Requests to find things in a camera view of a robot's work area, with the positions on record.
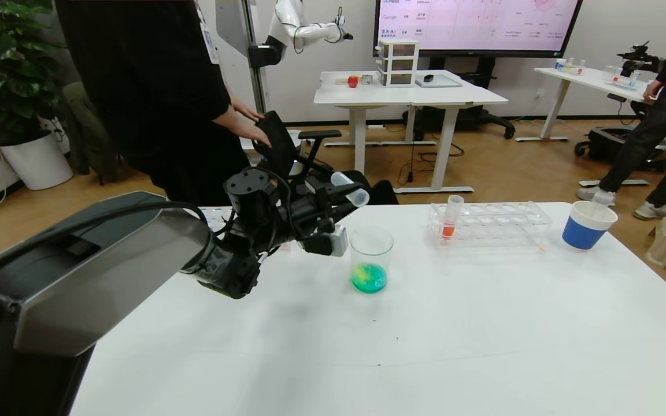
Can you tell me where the white standing desk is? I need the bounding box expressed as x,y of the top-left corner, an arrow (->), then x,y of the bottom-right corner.
515,66 -> 666,188
313,70 -> 508,194

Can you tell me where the white clear drawer unit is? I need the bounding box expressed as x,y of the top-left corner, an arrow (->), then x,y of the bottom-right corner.
378,39 -> 420,88

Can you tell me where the black TV stand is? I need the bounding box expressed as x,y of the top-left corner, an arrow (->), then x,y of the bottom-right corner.
405,57 -> 516,141

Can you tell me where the white plant pot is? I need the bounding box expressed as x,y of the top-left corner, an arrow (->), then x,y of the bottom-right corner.
0,128 -> 73,190

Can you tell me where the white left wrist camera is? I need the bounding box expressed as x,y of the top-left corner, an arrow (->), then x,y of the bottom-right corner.
300,224 -> 349,258

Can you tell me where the clear glass beaker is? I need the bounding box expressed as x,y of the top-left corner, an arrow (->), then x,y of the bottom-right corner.
349,226 -> 395,294

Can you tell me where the green potted plant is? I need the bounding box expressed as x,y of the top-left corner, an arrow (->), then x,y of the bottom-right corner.
0,0 -> 71,145

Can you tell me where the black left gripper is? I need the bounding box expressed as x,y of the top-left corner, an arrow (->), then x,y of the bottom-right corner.
287,175 -> 364,224

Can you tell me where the red pigment test tube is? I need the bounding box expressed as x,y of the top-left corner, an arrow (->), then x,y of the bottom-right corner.
440,195 -> 465,239

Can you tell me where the large TV screen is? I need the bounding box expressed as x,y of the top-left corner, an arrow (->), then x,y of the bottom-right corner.
374,0 -> 583,58

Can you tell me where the person in black clothes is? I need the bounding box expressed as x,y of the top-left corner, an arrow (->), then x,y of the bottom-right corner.
55,0 -> 273,206

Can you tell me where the person in beige vest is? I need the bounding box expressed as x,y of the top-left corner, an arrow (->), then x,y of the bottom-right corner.
577,12 -> 666,220

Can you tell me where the black office chair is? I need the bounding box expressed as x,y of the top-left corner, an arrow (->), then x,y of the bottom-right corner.
252,111 -> 398,206

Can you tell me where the black wheeled robot base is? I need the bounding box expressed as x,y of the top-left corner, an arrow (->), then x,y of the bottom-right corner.
573,127 -> 657,165

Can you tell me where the blue pigment test tube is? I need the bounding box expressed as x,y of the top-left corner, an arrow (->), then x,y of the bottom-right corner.
331,172 -> 370,207

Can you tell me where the blue white paper cup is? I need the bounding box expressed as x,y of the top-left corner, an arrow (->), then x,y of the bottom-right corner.
562,200 -> 619,251

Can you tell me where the olive green jacket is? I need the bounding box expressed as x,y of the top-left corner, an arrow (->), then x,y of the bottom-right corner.
62,81 -> 120,185

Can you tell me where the grey flat pad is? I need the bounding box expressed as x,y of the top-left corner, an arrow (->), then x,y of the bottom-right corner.
415,76 -> 462,90

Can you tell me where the black camera rig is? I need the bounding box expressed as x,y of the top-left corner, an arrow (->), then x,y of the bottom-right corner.
618,42 -> 660,76

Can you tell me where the white blue ID badge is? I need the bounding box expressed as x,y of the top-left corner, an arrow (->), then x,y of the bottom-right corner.
201,20 -> 219,64

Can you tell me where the clear acrylic tube rack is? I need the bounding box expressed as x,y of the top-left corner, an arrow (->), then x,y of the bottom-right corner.
428,201 -> 553,249
197,206 -> 293,258

